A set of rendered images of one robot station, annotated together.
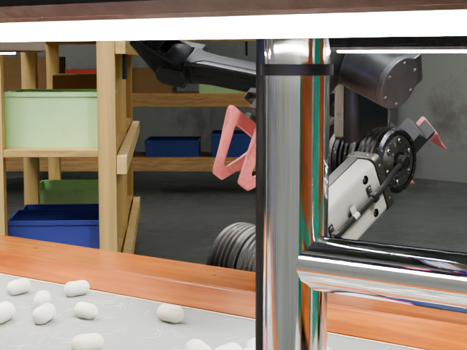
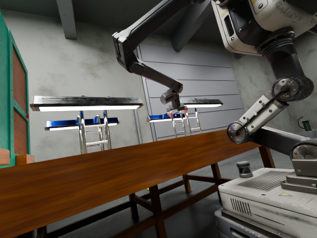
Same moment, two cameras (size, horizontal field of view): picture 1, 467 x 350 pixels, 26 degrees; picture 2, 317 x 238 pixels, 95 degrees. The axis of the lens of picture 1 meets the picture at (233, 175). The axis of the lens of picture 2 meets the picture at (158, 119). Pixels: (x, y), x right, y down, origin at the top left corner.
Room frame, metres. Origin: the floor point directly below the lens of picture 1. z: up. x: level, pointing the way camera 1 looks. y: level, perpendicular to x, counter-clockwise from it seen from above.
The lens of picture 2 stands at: (1.29, -1.00, 0.74)
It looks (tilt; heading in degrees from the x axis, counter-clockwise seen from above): 10 degrees up; 111
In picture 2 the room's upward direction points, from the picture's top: 11 degrees counter-clockwise
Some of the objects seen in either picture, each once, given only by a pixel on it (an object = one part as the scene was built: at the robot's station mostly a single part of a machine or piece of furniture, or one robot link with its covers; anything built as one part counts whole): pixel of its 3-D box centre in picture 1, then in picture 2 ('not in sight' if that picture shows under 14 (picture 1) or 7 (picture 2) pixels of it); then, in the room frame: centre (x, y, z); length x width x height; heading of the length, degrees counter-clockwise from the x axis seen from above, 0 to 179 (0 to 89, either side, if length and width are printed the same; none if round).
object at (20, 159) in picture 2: not in sight; (26, 159); (-0.11, -0.32, 0.83); 0.30 x 0.06 x 0.07; 145
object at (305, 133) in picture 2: not in sight; (297, 131); (3.31, 4.24, 0.38); 0.78 x 0.62 x 0.76; 137
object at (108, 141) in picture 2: not in sight; (97, 132); (0.58, -0.27, 0.90); 0.20 x 0.19 x 0.45; 55
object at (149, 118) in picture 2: not in sight; (168, 116); (0.75, 0.79, 1.08); 0.62 x 0.08 x 0.07; 55
